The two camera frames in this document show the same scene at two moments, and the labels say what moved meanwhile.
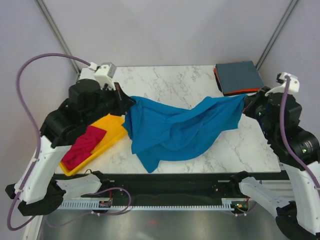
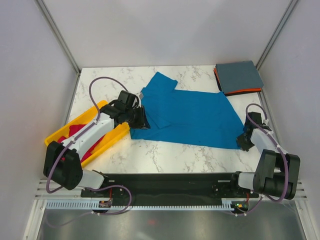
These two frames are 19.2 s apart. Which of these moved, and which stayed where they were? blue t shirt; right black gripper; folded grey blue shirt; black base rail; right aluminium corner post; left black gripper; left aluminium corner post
Moved: left black gripper; blue t shirt; right black gripper
Stayed: folded grey blue shirt; right aluminium corner post; left aluminium corner post; black base rail
